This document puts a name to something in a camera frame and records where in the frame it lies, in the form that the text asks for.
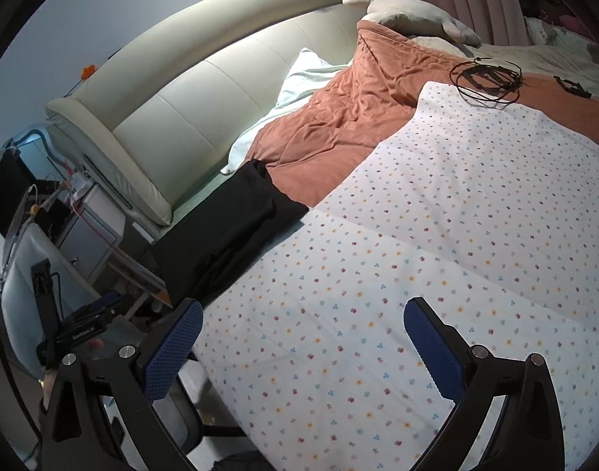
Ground black monitor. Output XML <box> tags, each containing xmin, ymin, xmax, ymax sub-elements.
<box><xmin>0</xmin><ymin>150</ymin><xmax>35</xmax><ymax>236</ymax></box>

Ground cream padded headboard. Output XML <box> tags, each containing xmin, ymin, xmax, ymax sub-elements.
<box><xmin>44</xmin><ymin>0</ymin><xmax>383</xmax><ymax>229</ymax></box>

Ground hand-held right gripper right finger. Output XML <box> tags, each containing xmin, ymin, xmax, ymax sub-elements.
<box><xmin>403</xmin><ymin>297</ymin><xmax>567</xmax><ymax>471</ymax></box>

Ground person's leg in dark pants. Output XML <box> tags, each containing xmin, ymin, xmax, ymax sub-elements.
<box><xmin>211</xmin><ymin>446</ymin><xmax>290</xmax><ymax>471</ymax></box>

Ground orange quilt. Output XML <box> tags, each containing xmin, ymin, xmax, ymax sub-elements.
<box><xmin>250</xmin><ymin>20</ymin><xmax>594</xmax><ymax>207</ymax></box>

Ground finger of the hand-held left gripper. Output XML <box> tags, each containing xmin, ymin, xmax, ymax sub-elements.
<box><xmin>64</xmin><ymin>292</ymin><xmax>133</xmax><ymax>327</ymax></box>

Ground black jacket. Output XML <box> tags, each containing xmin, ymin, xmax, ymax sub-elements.
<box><xmin>149</xmin><ymin>159</ymin><xmax>310</xmax><ymax>305</ymax></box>

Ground white pillow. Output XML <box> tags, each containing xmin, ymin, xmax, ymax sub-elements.
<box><xmin>221</xmin><ymin>48</ymin><xmax>351</xmax><ymax>175</ymax></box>

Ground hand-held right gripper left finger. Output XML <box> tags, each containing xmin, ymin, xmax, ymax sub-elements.
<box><xmin>49</xmin><ymin>298</ymin><xmax>204</xmax><ymax>471</ymax></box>

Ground small black object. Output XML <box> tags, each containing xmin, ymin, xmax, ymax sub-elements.
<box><xmin>553</xmin><ymin>75</ymin><xmax>592</xmax><ymax>99</ymax></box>

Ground thin black cable bundle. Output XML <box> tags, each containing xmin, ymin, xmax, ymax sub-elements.
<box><xmin>449</xmin><ymin>58</ymin><xmax>523</xmax><ymax>106</ymax></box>

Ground thin red cable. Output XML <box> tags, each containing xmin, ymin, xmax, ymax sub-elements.
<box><xmin>66</xmin><ymin>172</ymin><xmax>121</xmax><ymax>256</ymax></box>

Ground pale bedside cabinet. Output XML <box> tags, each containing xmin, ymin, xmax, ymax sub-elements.
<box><xmin>51</xmin><ymin>177</ymin><xmax>128</xmax><ymax>276</ymax></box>

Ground cream plush pillow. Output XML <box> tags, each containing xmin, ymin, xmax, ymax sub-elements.
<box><xmin>342</xmin><ymin>0</ymin><xmax>482</xmax><ymax>45</ymax></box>

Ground cream crumpled blanket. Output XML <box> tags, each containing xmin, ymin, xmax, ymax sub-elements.
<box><xmin>410</xmin><ymin>17</ymin><xmax>599</xmax><ymax>99</ymax></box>

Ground person's left hand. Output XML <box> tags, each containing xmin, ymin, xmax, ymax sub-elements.
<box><xmin>39</xmin><ymin>338</ymin><xmax>105</xmax><ymax>410</ymax></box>

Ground white dotted blanket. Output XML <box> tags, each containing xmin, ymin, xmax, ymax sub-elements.
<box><xmin>191</xmin><ymin>81</ymin><xmax>599</xmax><ymax>471</ymax></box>

